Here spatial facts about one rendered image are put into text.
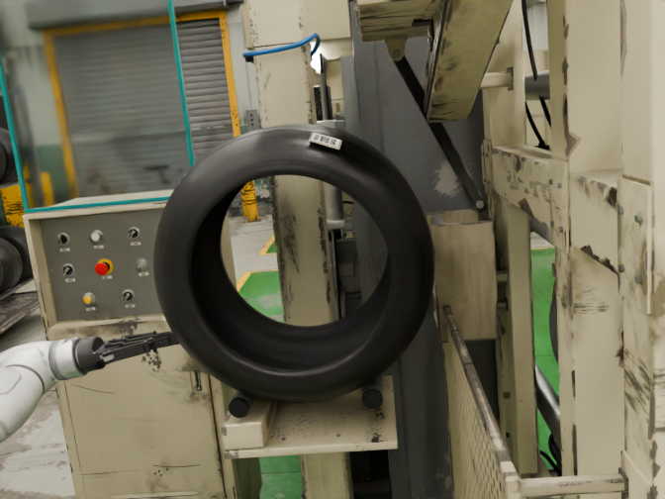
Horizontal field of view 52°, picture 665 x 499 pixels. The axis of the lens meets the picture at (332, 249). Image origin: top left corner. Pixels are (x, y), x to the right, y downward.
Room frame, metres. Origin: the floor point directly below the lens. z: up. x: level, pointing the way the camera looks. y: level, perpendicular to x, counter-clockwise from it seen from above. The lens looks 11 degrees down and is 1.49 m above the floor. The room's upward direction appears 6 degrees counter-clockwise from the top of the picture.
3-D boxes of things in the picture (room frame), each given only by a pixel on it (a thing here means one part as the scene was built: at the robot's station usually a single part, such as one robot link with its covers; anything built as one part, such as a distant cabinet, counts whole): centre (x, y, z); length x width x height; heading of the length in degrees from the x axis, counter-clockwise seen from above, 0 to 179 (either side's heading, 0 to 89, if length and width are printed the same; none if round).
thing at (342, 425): (1.50, 0.07, 0.80); 0.37 x 0.36 x 0.02; 86
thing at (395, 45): (1.62, -0.19, 1.61); 0.06 x 0.06 x 0.05; 86
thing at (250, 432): (1.51, 0.21, 0.83); 0.36 x 0.09 x 0.06; 176
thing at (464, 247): (1.69, -0.32, 1.05); 0.20 x 0.15 x 0.30; 176
